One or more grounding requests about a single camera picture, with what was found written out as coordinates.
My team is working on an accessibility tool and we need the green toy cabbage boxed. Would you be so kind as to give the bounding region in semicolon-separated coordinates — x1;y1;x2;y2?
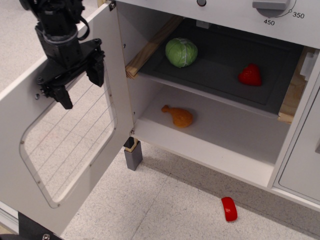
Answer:
165;38;198;68

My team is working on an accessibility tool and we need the grey temperature dial knob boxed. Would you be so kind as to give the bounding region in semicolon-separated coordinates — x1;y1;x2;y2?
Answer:
252;0;291;18

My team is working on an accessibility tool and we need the white toy oven door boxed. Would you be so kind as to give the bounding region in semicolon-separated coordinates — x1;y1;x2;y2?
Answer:
0;0;133;234

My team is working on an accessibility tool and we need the black tape strip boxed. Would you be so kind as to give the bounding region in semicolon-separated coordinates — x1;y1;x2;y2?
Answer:
123;136;135;149

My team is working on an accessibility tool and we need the light wooden corner post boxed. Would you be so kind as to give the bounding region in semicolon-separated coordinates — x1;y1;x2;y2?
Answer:
124;138;139;153

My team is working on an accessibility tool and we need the white right cabinet door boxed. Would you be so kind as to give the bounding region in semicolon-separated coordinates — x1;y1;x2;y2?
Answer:
274;79;320;204

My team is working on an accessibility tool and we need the orange toy chicken drumstick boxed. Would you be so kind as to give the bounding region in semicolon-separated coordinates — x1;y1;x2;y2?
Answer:
161;105;193;128

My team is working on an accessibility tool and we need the red plastic toy piece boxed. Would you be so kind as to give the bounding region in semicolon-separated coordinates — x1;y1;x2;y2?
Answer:
221;197;238;222

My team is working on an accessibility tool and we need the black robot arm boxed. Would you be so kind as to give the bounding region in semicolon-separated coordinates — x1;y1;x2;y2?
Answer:
20;0;105;110

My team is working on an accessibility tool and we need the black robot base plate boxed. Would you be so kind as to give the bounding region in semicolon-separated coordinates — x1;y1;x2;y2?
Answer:
18;212;62;240

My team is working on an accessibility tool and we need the red toy strawberry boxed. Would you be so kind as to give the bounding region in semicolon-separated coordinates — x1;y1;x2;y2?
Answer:
237;63;262;86

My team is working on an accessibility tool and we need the white toy kitchen cabinet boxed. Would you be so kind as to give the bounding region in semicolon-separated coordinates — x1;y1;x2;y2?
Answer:
97;0;320;213

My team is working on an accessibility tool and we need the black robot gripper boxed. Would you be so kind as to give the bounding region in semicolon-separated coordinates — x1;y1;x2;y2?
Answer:
35;26;105;110

